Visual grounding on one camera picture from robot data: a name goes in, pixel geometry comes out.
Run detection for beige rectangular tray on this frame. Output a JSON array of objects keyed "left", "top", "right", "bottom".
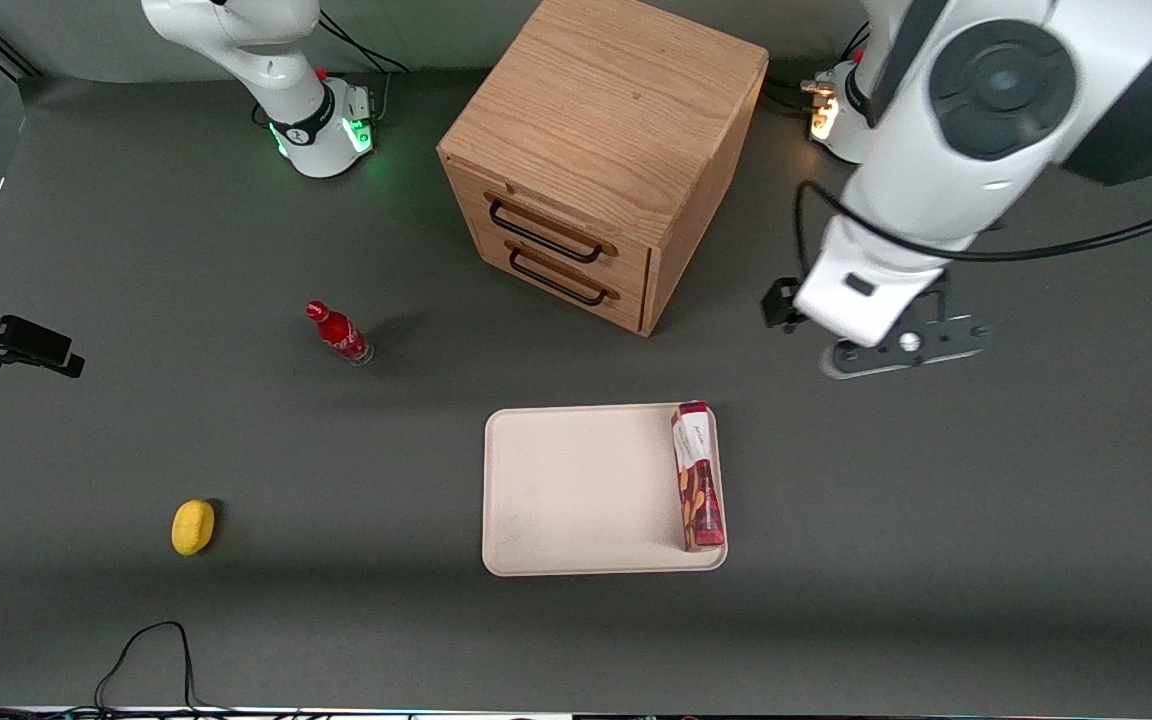
[{"left": 482, "top": 402, "right": 729, "bottom": 578}]

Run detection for black drawer handle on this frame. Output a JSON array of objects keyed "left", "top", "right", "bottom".
[
  {"left": 488, "top": 198, "right": 605, "bottom": 265},
  {"left": 508, "top": 247, "right": 609, "bottom": 307}
]

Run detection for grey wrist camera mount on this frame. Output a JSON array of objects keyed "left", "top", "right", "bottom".
[{"left": 821, "top": 270, "right": 992, "bottom": 379}]

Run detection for red cookie box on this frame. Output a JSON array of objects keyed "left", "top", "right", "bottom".
[{"left": 671, "top": 401, "right": 727, "bottom": 553}]

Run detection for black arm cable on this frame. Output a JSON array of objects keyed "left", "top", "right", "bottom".
[{"left": 794, "top": 180, "right": 1152, "bottom": 263}]

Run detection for thin black looped cable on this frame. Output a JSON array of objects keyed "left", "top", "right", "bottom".
[{"left": 94, "top": 621, "right": 237, "bottom": 716}]

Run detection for red cola bottle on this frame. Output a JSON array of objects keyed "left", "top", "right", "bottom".
[{"left": 306, "top": 300, "right": 375, "bottom": 367}]

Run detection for black base cables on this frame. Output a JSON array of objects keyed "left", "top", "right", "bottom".
[
  {"left": 316, "top": 10, "right": 412, "bottom": 126},
  {"left": 764, "top": 20, "right": 872, "bottom": 116}
]

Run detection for wooden drawer cabinet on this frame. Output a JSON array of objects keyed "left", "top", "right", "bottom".
[{"left": 436, "top": 0, "right": 770, "bottom": 338}]

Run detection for yellow lemon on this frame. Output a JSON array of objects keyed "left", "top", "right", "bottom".
[{"left": 171, "top": 499, "right": 217, "bottom": 557}]

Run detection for wooden drawer front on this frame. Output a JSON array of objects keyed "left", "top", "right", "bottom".
[
  {"left": 481, "top": 187, "right": 653, "bottom": 299},
  {"left": 476, "top": 228, "right": 650, "bottom": 334}
]

